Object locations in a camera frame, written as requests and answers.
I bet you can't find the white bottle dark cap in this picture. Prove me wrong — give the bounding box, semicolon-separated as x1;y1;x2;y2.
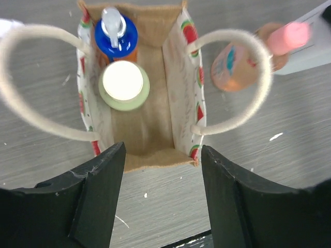
267;1;330;75

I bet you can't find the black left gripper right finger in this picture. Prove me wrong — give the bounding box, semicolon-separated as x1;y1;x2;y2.
201;146;330;247

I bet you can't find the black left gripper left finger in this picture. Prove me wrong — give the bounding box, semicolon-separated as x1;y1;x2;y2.
1;142;126;247

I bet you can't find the green bottle cream cap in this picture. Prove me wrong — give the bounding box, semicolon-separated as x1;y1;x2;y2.
98;60;150;112

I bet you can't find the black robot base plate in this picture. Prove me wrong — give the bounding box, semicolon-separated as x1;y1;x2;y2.
162;230;214;248

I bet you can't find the blue pump bottle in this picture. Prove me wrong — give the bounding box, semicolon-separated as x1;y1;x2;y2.
94;7;138;66

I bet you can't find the orange bottle pink cap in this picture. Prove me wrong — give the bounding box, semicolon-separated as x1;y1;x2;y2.
211;22;311;92

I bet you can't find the burlap watermelon canvas bag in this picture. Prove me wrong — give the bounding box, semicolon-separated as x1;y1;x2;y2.
1;1;273;172

